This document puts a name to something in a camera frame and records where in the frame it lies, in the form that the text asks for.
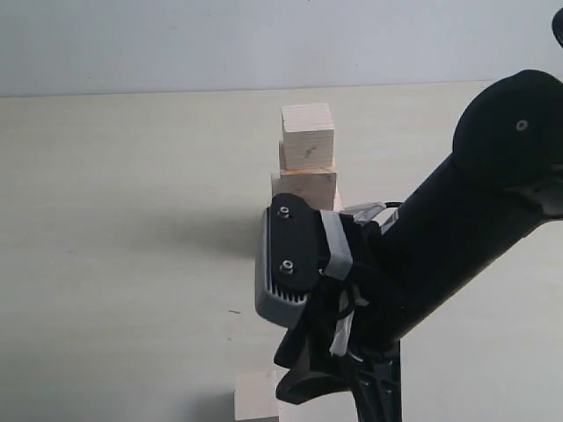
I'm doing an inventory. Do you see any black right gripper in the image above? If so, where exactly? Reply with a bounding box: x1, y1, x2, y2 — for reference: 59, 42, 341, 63
274, 222, 402, 422

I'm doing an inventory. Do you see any smallest wooden cube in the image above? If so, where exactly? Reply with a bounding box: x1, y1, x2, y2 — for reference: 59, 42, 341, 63
234, 370, 280, 422

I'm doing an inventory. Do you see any medium wooden cube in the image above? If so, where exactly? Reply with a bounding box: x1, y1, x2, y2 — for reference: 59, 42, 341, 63
271, 167, 338, 210

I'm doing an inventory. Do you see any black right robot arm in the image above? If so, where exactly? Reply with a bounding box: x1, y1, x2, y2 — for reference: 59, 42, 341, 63
267, 69, 562, 421

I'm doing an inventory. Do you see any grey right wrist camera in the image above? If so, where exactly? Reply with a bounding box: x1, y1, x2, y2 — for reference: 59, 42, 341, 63
253, 192, 353, 329

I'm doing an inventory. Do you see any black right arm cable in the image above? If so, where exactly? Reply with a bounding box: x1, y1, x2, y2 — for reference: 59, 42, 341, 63
550, 8, 563, 49

